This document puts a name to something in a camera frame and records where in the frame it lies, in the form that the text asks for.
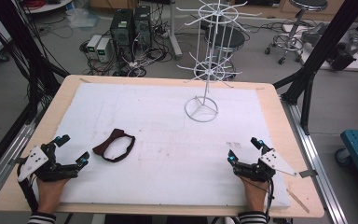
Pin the white cloth mat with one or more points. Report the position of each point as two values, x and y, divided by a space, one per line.
174 161

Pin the aluminium table rail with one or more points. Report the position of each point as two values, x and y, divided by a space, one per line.
6 161
317 161

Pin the black computer tower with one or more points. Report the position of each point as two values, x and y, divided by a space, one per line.
121 31
143 26

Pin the grey machine on board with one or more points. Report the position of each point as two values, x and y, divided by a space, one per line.
343 49

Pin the chrome swivel stool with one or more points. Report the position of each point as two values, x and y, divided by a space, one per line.
292 40

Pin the black round stool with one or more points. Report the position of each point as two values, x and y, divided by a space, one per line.
234 39

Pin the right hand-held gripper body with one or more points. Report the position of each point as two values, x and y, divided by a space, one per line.
262 169

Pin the white power supply unit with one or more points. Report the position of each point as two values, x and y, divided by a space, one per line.
103 49
93 43

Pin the brown headband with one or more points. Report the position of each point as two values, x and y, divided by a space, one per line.
127 154

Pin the thin wooden stick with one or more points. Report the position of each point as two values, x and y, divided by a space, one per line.
298 201

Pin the person's right hand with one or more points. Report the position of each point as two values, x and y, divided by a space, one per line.
254 193

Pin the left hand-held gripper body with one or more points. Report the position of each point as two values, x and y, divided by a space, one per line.
54 170

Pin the black frame strut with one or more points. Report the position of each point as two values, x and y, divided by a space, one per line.
326 46
21 40

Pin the grey tape strip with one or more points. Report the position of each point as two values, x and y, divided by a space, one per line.
16 161
307 173

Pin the grey metal stand leg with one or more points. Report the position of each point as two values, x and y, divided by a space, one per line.
174 34

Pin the person's left hand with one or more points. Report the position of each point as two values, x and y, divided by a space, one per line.
50 193

